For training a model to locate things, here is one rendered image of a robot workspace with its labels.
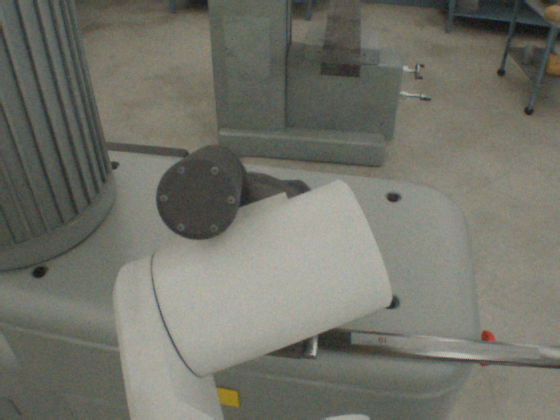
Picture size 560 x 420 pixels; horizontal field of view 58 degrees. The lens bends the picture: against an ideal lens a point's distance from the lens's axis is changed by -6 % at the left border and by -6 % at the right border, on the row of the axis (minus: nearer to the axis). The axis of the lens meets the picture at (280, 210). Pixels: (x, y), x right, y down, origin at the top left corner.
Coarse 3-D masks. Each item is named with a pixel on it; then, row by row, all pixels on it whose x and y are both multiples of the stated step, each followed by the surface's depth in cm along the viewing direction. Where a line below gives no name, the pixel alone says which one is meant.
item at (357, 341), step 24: (312, 336) 41; (336, 336) 41; (360, 336) 41; (384, 336) 41; (408, 336) 41; (432, 336) 41; (456, 360) 40; (480, 360) 39; (504, 360) 39; (528, 360) 39; (552, 360) 39
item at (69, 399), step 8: (64, 400) 57; (72, 400) 56; (80, 400) 56; (88, 400) 56; (96, 400) 55; (72, 408) 58; (80, 408) 57; (88, 408) 57; (96, 408) 56; (104, 408) 56; (112, 408) 55; (120, 408) 55; (80, 416) 59; (88, 416) 58; (96, 416) 58; (104, 416) 57; (112, 416) 57; (120, 416) 56; (128, 416) 56
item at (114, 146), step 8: (112, 144) 93; (120, 144) 93; (128, 144) 93; (128, 152) 91; (136, 152) 91; (144, 152) 91; (152, 152) 91; (160, 152) 91; (168, 152) 91; (176, 152) 91; (184, 152) 91
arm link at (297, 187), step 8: (248, 176) 33; (256, 176) 34; (264, 176) 35; (272, 176) 37; (280, 184) 34; (288, 184) 42; (296, 184) 42; (304, 184) 43; (296, 192) 39; (304, 192) 43
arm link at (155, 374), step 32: (128, 288) 23; (128, 320) 22; (160, 320) 22; (128, 352) 21; (160, 352) 21; (128, 384) 21; (160, 384) 20; (192, 384) 23; (160, 416) 20; (192, 416) 19; (352, 416) 19
